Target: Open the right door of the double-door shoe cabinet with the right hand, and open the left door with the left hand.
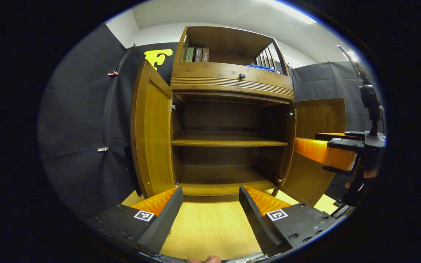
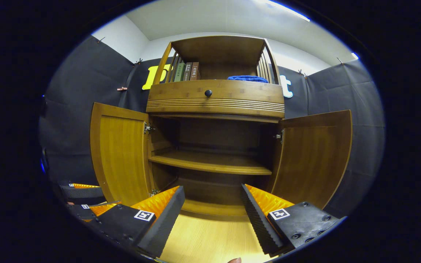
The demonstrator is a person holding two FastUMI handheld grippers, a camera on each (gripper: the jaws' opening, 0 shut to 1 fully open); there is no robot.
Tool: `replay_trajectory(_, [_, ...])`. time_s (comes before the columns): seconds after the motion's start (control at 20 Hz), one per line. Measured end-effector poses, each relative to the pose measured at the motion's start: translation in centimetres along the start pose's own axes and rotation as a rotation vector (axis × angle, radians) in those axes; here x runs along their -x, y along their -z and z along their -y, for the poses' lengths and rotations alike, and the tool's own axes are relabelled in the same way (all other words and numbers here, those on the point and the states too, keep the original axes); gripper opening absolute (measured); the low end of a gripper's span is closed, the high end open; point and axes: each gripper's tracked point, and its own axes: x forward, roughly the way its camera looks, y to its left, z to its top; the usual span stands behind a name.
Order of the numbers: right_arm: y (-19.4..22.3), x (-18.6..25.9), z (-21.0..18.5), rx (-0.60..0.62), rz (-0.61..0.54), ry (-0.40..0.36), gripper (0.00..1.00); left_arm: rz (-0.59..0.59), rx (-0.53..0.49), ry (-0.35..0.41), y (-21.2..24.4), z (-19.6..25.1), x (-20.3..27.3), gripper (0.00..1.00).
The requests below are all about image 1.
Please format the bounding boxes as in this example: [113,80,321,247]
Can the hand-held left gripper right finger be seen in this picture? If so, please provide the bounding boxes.
[239,185,339,257]

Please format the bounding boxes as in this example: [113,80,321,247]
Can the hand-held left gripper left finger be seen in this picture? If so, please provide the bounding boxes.
[86,187,184,256]

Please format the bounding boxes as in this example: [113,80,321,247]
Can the wooden shoe cabinet door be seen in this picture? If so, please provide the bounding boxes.
[130,60,176,199]
[278,98,347,205]

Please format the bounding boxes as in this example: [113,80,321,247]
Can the wooden double-door shoe cabinet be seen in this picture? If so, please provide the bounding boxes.
[130,26,347,205]

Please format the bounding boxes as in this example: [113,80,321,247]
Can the wooden cabinet drawer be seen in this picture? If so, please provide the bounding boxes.
[170,61,294,102]

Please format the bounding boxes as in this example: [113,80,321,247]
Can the small ceiling light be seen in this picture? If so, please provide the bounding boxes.
[342,49,361,62]

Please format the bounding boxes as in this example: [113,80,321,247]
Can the wooden inner shelf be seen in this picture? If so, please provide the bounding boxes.
[171,134,288,147]

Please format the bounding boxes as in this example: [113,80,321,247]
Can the blue folded towel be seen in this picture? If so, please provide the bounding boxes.
[245,64,280,74]

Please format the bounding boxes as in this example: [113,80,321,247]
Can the black backdrop cloth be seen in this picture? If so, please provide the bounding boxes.
[37,24,386,220]

